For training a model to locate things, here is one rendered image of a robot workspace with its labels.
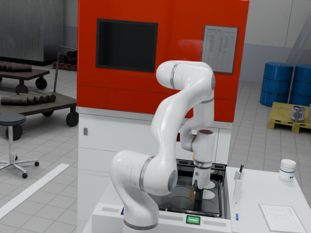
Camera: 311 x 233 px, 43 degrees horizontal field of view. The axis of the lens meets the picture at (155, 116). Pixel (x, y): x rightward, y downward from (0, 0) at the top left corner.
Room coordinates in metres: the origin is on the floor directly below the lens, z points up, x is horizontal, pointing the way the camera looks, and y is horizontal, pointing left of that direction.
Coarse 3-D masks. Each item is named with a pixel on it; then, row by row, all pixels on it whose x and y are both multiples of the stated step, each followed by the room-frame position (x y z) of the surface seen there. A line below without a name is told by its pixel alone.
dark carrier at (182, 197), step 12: (180, 180) 1.87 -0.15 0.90; (192, 180) 1.88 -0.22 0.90; (180, 192) 1.74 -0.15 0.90; (192, 192) 1.75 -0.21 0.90; (216, 192) 1.77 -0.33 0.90; (168, 204) 1.61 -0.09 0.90; (180, 204) 1.62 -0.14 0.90; (192, 204) 1.63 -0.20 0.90; (204, 204) 1.64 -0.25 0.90; (216, 204) 1.65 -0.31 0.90
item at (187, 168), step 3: (177, 165) 1.97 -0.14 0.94; (180, 165) 1.97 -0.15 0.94; (183, 165) 1.97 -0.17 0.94; (177, 168) 1.96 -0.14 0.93; (180, 168) 1.96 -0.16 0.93; (183, 168) 1.96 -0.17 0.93; (186, 168) 1.96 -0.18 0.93; (189, 168) 1.96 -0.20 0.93; (192, 168) 1.96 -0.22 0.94; (189, 171) 1.96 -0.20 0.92; (192, 171) 1.95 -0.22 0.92; (213, 171) 1.94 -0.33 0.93; (216, 171) 1.94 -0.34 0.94; (219, 171) 1.94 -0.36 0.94; (222, 171) 1.94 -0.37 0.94; (216, 174) 1.94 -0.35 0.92; (219, 174) 1.94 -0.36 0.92; (222, 174) 1.94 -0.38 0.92; (222, 180) 1.94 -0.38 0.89; (222, 183) 1.94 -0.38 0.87; (222, 186) 1.94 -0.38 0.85
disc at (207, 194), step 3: (204, 192) 1.76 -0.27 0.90; (207, 192) 1.76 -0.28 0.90; (210, 192) 1.76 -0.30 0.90; (204, 195) 1.73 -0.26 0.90; (207, 195) 1.73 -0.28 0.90; (210, 195) 1.73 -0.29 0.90; (213, 195) 1.74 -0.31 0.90; (204, 198) 1.69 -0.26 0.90; (207, 198) 1.70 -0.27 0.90; (210, 198) 1.70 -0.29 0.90
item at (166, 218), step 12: (108, 204) 1.47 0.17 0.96; (96, 216) 1.39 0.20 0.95; (108, 216) 1.38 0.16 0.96; (120, 216) 1.38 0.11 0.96; (168, 216) 1.42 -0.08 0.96; (180, 216) 1.42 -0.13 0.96; (204, 216) 1.43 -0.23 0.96; (96, 228) 1.38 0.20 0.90; (108, 228) 1.38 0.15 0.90; (120, 228) 1.37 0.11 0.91; (168, 228) 1.35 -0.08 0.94; (180, 228) 1.35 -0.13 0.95; (192, 228) 1.34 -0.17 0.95; (204, 228) 1.34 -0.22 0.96; (216, 228) 1.35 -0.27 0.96; (228, 228) 1.35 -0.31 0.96
